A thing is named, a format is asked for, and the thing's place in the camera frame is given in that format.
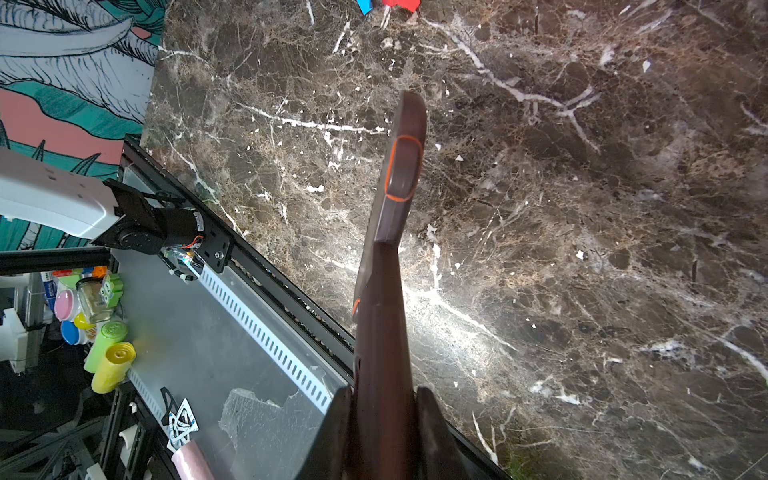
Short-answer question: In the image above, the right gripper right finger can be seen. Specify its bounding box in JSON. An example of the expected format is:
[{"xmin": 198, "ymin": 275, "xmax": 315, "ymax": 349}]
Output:
[{"xmin": 415, "ymin": 387, "xmax": 469, "ymax": 480}]

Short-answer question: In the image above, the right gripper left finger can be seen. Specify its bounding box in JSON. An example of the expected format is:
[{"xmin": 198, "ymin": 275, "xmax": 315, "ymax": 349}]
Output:
[{"xmin": 298, "ymin": 386, "xmax": 353, "ymax": 480}]

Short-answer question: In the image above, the brown hand brush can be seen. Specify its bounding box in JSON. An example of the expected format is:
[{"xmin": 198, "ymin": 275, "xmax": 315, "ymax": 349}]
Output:
[{"xmin": 350, "ymin": 91, "xmax": 427, "ymax": 479}]

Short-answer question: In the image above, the red paper scrap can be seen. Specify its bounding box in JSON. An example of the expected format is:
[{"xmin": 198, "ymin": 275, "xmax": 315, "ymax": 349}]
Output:
[{"xmin": 382, "ymin": 0, "xmax": 421, "ymax": 12}]

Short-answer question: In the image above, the blue paper scrap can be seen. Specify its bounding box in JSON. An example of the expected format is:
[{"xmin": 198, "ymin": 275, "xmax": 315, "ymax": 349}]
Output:
[{"xmin": 357, "ymin": 0, "xmax": 373, "ymax": 15}]

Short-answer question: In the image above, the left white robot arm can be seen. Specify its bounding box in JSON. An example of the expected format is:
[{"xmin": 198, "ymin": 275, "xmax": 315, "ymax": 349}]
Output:
[{"xmin": 1, "ymin": 148, "xmax": 205, "ymax": 255}]

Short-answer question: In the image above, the pink paper roll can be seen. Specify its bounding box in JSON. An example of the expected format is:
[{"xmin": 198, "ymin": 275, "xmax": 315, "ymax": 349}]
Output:
[{"xmin": 171, "ymin": 440, "xmax": 215, "ymax": 480}]

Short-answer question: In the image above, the yellow plastic bag roll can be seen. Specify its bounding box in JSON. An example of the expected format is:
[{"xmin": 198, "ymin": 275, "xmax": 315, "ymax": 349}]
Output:
[{"xmin": 91, "ymin": 342, "xmax": 136, "ymax": 394}]

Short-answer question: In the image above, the green plastic bag roll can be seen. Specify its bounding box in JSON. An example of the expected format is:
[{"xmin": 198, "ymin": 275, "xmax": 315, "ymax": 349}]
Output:
[{"xmin": 84, "ymin": 320, "xmax": 129, "ymax": 374}]

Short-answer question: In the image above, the clear glass jar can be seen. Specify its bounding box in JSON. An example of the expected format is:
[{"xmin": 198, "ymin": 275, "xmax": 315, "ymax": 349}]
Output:
[{"xmin": 76, "ymin": 277, "xmax": 114, "ymax": 324}]

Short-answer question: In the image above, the pink lidded container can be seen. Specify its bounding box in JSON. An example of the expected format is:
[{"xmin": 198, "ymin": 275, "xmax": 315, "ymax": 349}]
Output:
[{"xmin": 54, "ymin": 288, "xmax": 82, "ymax": 322}]

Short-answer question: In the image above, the white slotted cable duct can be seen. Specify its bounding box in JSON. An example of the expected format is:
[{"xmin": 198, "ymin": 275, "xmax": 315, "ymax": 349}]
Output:
[{"xmin": 120, "ymin": 255, "xmax": 345, "ymax": 439}]

